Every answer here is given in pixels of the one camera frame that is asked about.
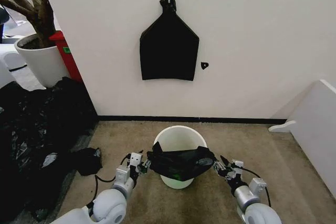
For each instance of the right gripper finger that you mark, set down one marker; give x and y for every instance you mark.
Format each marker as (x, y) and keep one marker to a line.
(225, 160)
(219, 169)

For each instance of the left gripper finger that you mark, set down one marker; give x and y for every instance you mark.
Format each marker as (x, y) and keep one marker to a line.
(131, 154)
(144, 166)

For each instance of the black plastic garbage bag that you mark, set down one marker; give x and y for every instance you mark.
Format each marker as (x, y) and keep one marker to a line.
(178, 163)

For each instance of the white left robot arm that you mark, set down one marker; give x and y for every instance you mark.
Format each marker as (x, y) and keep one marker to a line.
(110, 203)

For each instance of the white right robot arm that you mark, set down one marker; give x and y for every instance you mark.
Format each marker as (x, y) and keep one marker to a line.
(258, 213)

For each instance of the small crumpled black bag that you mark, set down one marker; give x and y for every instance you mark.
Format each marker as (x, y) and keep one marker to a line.
(88, 161)

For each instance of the white round trash bin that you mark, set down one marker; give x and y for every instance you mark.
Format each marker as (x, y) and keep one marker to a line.
(178, 136)

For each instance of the flat black hanging bag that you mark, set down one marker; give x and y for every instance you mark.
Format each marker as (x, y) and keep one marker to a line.
(168, 51)

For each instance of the black baseboard strip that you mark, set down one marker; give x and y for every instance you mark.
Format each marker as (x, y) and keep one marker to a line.
(183, 118)

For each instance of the white footed partition board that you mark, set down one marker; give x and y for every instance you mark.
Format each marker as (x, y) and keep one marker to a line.
(315, 119)

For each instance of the pile of black bags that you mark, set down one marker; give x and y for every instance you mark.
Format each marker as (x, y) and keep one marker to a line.
(31, 119)

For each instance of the red cabinet box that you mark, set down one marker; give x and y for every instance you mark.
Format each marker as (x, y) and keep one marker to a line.
(69, 58)

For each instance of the white round plant pot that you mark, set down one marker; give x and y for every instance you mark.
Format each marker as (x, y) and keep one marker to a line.
(44, 64)

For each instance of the white rounded stool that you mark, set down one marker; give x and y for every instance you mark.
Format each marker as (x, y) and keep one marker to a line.
(6, 73)

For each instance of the green potted tree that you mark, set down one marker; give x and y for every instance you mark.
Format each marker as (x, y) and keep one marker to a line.
(43, 22)

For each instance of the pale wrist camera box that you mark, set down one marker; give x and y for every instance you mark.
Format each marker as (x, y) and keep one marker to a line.
(135, 158)
(237, 164)

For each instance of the small black wall mark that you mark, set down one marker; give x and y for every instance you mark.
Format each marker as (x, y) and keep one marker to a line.
(204, 65)

